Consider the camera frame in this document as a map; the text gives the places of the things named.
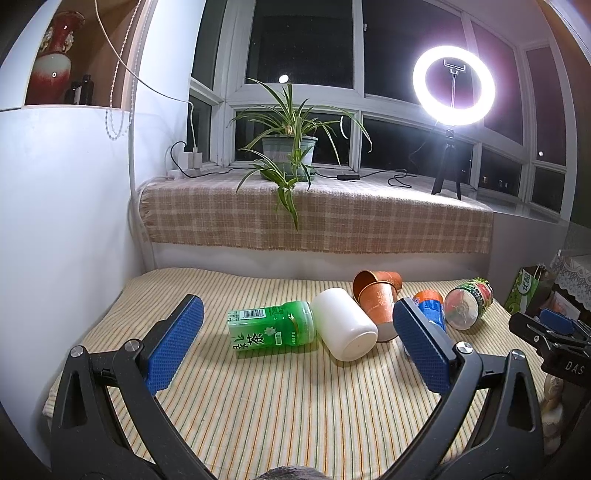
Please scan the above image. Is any green tea bottle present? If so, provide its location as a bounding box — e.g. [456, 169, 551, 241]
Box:
[226, 301, 317, 352]

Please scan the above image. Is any ring light on tripod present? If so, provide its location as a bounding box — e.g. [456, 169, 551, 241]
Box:
[412, 45, 497, 200]

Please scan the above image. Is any white plastic cup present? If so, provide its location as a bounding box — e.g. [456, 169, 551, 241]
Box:
[311, 288, 378, 362]

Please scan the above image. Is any spider plant in pot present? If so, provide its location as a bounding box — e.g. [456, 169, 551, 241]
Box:
[232, 78, 370, 227]

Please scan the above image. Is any striped yellow table cloth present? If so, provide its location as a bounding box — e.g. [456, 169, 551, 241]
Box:
[42, 267, 562, 480]

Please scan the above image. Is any front orange paper cup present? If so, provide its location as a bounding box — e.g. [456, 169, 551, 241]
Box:
[359, 281, 398, 342]

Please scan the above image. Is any green tissue box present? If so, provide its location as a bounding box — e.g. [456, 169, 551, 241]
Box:
[504, 264, 556, 317]

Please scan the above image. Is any orange paper cup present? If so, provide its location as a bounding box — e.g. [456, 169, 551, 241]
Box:
[353, 270, 403, 300]
[359, 281, 398, 342]

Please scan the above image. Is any white bead curtain chain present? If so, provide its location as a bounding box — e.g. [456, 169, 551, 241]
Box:
[93, 0, 139, 140]

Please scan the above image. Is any black adapter with cable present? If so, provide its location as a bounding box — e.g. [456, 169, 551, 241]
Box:
[315, 169, 417, 189]

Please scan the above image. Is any red white ceramic vase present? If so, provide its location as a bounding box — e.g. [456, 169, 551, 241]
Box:
[26, 10, 85, 105]

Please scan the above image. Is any white power strip with chargers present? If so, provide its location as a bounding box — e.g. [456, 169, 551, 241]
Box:
[167, 141, 204, 180]

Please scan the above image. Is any plaid beige sill cloth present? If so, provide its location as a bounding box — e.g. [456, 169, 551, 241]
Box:
[139, 172, 494, 254]

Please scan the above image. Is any rear orange paper cup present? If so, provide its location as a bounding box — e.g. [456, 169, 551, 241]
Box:
[353, 270, 403, 300]

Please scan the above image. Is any small dark bottle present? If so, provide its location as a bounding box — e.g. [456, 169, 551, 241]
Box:
[64, 74, 94, 105]

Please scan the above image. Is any green red snack cup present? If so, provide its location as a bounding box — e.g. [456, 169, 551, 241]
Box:
[444, 277, 493, 331]

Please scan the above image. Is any blue orange drink bottle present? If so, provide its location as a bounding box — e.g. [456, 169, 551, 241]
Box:
[405, 289, 446, 332]

